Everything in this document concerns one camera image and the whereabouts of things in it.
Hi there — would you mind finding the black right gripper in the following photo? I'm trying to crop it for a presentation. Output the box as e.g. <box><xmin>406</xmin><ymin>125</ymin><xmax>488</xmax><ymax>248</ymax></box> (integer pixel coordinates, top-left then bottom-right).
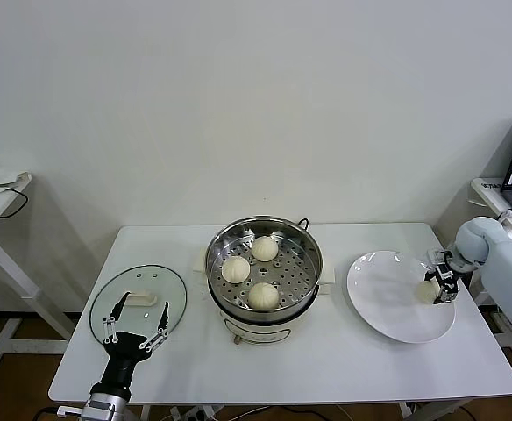
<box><xmin>423</xmin><ymin>260</ymin><xmax>459</xmax><ymax>305</ymax></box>

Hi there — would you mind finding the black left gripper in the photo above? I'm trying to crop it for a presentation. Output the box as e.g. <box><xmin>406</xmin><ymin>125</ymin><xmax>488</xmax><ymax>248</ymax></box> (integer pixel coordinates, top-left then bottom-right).
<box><xmin>89</xmin><ymin>291</ymin><xmax>172</xmax><ymax>399</ymax></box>

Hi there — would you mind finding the white steamed baozi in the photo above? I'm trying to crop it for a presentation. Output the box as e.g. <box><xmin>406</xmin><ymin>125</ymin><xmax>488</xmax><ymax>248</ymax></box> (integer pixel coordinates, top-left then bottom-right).
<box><xmin>222</xmin><ymin>256</ymin><xmax>252</xmax><ymax>284</ymax></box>
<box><xmin>251</xmin><ymin>235</ymin><xmax>279</xmax><ymax>263</ymax></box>
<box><xmin>247</xmin><ymin>282</ymin><xmax>280</xmax><ymax>311</ymax></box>
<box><xmin>416</xmin><ymin>281</ymin><xmax>440</xmax><ymax>306</ymax></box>

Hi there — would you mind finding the glass lid with white handle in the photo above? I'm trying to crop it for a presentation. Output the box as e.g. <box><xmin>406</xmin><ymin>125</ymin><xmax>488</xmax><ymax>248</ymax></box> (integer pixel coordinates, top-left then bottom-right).
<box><xmin>89</xmin><ymin>263</ymin><xmax>188</xmax><ymax>352</ymax></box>

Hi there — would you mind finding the perforated steel steamer basket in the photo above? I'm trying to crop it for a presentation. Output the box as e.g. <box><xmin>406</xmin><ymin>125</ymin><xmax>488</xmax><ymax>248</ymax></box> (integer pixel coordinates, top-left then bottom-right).
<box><xmin>193</xmin><ymin>214</ymin><xmax>337</xmax><ymax>313</ymax></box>

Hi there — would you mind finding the white round plate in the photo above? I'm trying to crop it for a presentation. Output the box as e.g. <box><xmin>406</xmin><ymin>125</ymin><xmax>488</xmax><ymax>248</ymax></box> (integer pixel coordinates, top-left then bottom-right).
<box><xmin>346</xmin><ymin>251</ymin><xmax>457</xmax><ymax>346</ymax></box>

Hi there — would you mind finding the white side table with laptop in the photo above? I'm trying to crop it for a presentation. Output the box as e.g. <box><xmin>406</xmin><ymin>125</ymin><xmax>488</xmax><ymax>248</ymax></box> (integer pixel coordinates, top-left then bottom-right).
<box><xmin>470</xmin><ymin>177</ymin><xmax>512</xmax><ymax>374</ymax></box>

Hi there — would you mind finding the white power strip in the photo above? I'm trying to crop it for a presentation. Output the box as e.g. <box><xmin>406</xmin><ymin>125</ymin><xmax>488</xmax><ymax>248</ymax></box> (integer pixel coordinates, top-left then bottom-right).
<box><xmin>167</xmin><ymin>405</ymin><xmax>224</xmax><ymax>421</ymax></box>

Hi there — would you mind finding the white electric cooking pot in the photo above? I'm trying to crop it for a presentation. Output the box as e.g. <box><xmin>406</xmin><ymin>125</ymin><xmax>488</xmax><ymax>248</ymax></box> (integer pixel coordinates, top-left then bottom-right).
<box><xmin>206</xmin><ymin>280</ymin><xmax>336</xmax><ymax>348</ymax></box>

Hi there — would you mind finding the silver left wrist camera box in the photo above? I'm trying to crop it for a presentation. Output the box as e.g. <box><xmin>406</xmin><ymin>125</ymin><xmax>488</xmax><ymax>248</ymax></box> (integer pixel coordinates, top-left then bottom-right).
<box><xmin>84</xmin><ymin>394</ymin><xmax>117</xmax><ymax>421</ymax></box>

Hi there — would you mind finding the thin black cable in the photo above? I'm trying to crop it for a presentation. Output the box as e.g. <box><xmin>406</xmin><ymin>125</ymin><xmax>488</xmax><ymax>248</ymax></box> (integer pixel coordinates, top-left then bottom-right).
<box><xmin>0</xmin><ymin>183</ymin><xmax>30</xmax><ymax>219</ymax></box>

